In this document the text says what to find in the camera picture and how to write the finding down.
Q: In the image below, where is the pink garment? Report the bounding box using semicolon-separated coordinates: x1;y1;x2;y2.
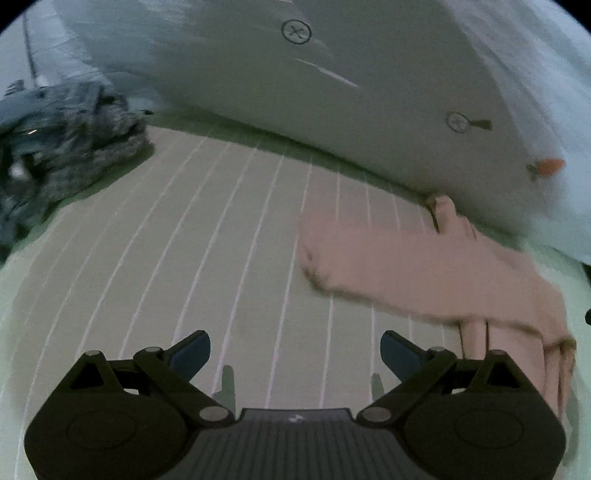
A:
295;194;578;422

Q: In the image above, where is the dark grey clothes pile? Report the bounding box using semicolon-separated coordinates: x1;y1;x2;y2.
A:
0;79;156;265

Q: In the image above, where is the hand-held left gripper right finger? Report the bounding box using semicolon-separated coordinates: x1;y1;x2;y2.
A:
358;329;525;428

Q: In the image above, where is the beige striped cloth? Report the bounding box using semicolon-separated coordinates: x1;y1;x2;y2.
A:
0;111;591;480

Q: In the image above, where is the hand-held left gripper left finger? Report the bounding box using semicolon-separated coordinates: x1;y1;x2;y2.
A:
69;329;233;428

